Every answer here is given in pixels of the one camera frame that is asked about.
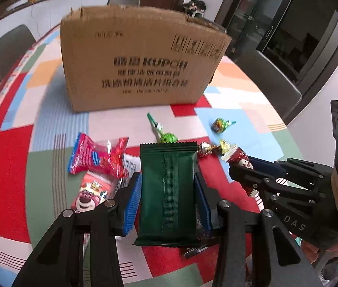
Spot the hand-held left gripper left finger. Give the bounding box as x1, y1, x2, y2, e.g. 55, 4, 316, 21
12, 172, 144, 287

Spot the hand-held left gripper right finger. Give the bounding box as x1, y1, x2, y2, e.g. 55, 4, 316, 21
194, 172, 322, 287

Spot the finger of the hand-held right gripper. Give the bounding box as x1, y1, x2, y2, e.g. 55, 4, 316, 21
229, 165, 322, 213
247, 157, 334, 189

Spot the red snack packet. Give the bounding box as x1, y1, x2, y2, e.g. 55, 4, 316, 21
221, 144, 259, 198

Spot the dark green snack packet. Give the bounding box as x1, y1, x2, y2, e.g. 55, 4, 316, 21
133, 142, 201, 247

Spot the pink snack packet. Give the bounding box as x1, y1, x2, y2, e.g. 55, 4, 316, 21
68, 132, 129, 178

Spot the green lollipop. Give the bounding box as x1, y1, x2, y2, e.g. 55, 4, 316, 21
146, 113, 178, 144

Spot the brown cardboard box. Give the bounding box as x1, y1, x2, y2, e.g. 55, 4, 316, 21
61, 5, 232, 113

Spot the person's right hand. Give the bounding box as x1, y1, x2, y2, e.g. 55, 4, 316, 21
299, 239, 328, 268

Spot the white snack packet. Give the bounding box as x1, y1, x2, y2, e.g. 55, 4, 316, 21
123, 154, 141, 180

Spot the bear print snack packet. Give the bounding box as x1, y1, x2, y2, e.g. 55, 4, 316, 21
71, 172, 122, 214

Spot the black snack packet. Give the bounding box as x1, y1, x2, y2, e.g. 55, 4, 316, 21
184, 242, 208, 259

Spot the green wrapped candy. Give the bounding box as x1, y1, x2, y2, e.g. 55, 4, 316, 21
211, 118, 237, 134

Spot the grey chair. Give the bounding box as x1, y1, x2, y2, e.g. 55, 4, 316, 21
235, 49, 303, 117
107, 0, 141, 7
0, 24, 36, 83

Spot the colourful patchwork tablecloth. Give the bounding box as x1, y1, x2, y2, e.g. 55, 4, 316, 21
0, 24, 289, 287

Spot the dark glass cabinet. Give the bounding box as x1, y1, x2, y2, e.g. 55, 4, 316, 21
223, 0, 338, 102

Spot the black bag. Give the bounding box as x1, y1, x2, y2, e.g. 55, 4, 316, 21
184, 1, 207, 15

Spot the kitchen counter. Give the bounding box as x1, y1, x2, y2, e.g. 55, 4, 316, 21
0, 0, 122, 36

